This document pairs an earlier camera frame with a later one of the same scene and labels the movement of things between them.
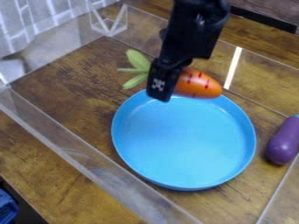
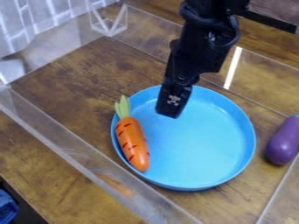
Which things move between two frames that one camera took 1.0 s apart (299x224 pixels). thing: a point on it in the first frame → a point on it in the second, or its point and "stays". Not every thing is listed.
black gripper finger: [164, 77] → [174, 95]
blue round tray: [186, 144] stays
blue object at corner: [9, 208] stays
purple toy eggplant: [284, 144] stays
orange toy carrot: [197, 83] → [133, 136]
